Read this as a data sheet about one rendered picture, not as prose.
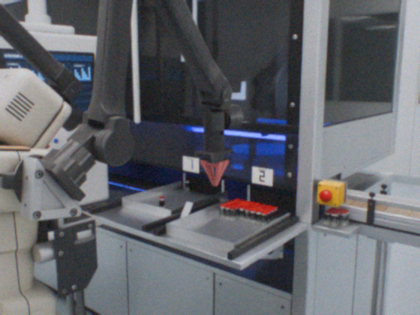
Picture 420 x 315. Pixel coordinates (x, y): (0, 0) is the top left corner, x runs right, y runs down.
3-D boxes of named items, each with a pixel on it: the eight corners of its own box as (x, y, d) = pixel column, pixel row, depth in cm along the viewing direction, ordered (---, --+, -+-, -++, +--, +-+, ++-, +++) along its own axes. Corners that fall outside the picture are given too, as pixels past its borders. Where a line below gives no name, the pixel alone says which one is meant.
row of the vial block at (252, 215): (225, 214, 151) (225, 202, 150) (268, 225, 140) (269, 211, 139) (221, 216, 149) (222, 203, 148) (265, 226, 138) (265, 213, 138)
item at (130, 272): (133, 239, 360) (130, 139, 344) (379, 325, 234) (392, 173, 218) (22, 283, 283) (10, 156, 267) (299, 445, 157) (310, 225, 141)
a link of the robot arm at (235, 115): (199, 85, 112) (223, 88, 107) (224, 84, 121) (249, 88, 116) (196, 129, 115) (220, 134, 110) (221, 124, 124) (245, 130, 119)
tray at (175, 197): (181, 188, 188) (181, 181, 187) (227, 198, 172) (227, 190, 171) (121, 205, 162) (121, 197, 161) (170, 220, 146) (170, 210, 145)
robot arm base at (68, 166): (23, 161, 80) (52, 171, 72) (54, 133, 84) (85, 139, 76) (52, 190, 85) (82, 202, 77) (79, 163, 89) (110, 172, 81)
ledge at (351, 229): (328, 219, 152) (328, 214, 152) (364, 226, 144) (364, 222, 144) (312, 230, 141) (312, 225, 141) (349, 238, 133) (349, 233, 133)
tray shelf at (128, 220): (172, 190, 191) (172, 187, 191) (316, 223, 149) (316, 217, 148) (84, 217, 154) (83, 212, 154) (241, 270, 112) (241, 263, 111)
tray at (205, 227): (227, 208, 159) (227, 199, 158) (289, 222, 143) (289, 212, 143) (166, 234, 132) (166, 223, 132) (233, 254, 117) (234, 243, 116)
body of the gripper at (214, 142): (234, 155, 117) (234, 129, 115) (212, 161, 109) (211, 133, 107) (216, 153, 121) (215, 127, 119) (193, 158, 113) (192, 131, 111)
